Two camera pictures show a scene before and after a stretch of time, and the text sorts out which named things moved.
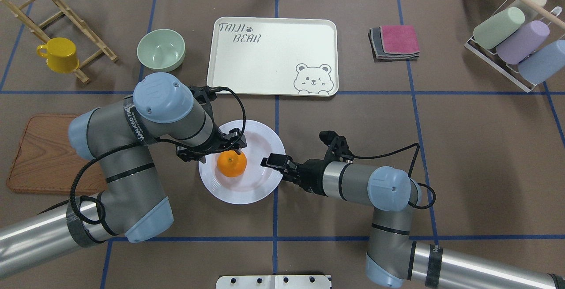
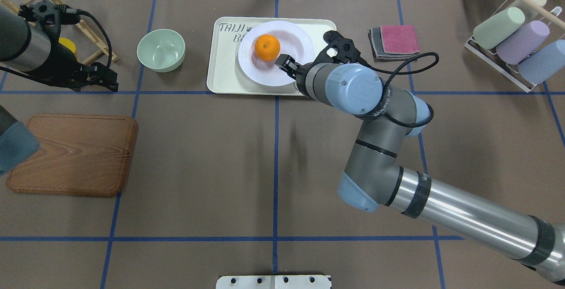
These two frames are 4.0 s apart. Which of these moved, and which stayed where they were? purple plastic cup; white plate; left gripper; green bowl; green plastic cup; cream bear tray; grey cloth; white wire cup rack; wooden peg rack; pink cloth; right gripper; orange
Moved: right gripper; white plate; left gripper; orange
Stayed: pink cloth; purple plastic cup; wooden peg rack; cream bear tray; green plastic cup; white wire cup rack; green bowl; grey cloth
